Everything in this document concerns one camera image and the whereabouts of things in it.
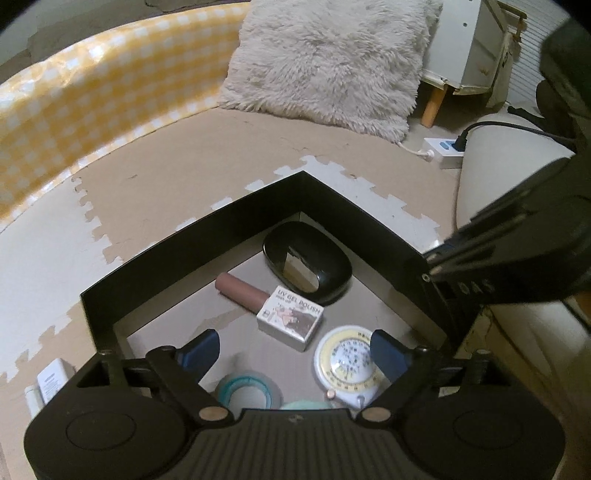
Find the round yellow tin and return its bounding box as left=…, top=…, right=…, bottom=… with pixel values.
left=314, top=325, right=387, bottom=410

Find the teal tape roll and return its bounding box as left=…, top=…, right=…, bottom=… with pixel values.
left=215, top=371, right=283, bottom=418

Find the brown nail polish bottle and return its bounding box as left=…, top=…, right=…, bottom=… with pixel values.
left=214, top=273, right=270, bottom=314

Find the UV gel polish box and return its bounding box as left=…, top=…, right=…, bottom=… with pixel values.
left=256, top=286, right=325, bottom=352

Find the white USB charger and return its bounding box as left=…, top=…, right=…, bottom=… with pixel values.
left=37, top=358, right=75, bottom=404

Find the black cardboard box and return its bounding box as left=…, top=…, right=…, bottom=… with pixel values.
left=81, top=172, right=477, bottom=403

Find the black glossy oval case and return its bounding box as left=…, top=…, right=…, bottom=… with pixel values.
left=263, top=221, right=353, bottom=305

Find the mint green round object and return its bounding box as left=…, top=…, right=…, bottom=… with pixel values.
left=280, top=400, right=334, bottom=411

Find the white cylinder tube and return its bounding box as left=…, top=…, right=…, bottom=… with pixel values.
left=24, top=385, right=44, bottom=418

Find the beige cushion seat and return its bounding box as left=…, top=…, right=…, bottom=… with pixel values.
left=454, top=112, right=591, bottom=416

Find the white power strip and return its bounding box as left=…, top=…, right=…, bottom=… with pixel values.
left=422, top=138, right=464, bottom=169

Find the white side cabinet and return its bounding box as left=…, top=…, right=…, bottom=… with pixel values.
left=421, top=0, right=528, bottom=128

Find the right white fluffy pillow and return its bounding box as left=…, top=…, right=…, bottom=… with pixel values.
left=219, top=0, right=443, bottom=143

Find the yellow gingham mattress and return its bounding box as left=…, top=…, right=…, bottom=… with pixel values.
left=1, top=2, right=250, bottom=227

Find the black power cable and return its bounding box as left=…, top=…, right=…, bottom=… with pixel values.
left=454, top=120, right=578, bottom=153

